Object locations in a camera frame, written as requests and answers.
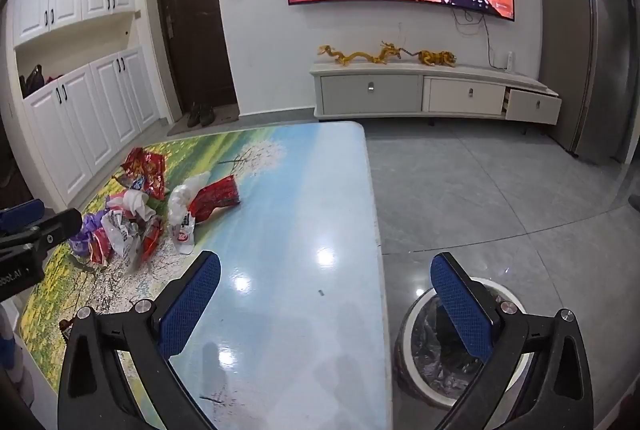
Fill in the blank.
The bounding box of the grey door mat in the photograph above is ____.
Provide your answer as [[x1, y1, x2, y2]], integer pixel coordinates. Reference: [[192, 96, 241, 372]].
[[166, 107, 241, 137]]

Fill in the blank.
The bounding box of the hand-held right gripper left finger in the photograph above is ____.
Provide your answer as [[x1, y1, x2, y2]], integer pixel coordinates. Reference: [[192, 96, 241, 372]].
[[57, 251, 223, 430]]

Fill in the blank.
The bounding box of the crumpled red foil packet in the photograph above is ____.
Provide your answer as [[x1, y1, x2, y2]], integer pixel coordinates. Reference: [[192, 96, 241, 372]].
[[189, 176, 241, 221]]

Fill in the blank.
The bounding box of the grey refrigerator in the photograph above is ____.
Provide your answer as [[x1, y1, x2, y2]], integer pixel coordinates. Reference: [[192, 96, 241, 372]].
[[534, 0, 640, 163]]

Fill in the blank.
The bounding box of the narrow red packet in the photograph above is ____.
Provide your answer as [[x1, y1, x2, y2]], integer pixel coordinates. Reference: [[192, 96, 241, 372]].
[[141, 216, 164, 261]]

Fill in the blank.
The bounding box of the large red snack wrapper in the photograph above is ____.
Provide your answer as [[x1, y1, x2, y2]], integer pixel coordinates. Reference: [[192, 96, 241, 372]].
[[121, 147, 167, 201]]

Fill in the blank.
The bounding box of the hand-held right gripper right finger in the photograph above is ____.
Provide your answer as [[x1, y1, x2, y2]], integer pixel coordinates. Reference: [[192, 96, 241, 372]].
[[430, 252, 593, 430]]

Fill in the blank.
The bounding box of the dark brown entrance door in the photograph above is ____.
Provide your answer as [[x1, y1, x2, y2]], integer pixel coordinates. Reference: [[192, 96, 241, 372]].
[[154, 0, 238, 121]]

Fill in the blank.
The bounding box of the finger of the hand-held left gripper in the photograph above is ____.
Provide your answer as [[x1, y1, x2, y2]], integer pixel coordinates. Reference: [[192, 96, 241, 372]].
[[0, 200, 46, 233], [17, 208, 83, 257]]

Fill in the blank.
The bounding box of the white packet with black print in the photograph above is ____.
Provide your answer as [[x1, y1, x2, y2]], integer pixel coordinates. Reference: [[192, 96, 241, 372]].
[[101, 210, 146, 273]]

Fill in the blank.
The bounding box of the golden dragon figurine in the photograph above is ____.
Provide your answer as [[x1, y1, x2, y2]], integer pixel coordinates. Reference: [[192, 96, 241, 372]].
[[319, 42, 416, 66]]

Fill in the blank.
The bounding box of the dark bag on shelf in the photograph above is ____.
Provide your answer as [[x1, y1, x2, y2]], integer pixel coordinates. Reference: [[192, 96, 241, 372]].
[[20, 64, 45, 98]]

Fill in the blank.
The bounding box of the thin television cable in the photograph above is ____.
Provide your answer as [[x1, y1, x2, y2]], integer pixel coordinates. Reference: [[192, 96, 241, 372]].
[[452, 7, 508, 70]]

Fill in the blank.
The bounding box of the purple wrapper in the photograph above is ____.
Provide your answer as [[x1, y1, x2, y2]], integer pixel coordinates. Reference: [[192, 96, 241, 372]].
[[70, 210, 108, 255]]

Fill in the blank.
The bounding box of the black bin liner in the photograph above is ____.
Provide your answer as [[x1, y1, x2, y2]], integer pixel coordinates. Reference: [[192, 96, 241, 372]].
[[407, 297, 506, 393]]

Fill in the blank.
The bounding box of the crumpled white tissue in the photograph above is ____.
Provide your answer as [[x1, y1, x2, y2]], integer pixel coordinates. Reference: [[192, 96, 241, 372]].
[[122, 190, 156, 221]]

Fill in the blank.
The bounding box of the white television console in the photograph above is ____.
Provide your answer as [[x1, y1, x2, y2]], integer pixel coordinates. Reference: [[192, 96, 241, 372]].
[[309, 60, 562, 125]]

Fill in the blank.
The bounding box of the round white-rimmed trash bin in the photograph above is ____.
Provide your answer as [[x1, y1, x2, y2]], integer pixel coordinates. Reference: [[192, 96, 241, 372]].
[[395, 277, 533, 408]]

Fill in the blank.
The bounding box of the white lower cabinet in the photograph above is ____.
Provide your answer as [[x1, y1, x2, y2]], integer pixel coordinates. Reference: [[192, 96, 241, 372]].
[[15, 48, 161, 205]]

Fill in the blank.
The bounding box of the white plastic bag red logo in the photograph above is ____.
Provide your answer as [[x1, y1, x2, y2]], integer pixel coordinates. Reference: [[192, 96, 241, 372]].
[[167, 172, 211, 255]]

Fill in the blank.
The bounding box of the golden tiger figurine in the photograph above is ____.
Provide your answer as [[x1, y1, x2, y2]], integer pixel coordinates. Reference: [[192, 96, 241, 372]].
[[417, 50, 457, 69]]

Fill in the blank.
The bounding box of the red striped packet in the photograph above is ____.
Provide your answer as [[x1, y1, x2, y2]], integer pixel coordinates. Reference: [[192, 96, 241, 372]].
[[89, 230, 112, 265]]

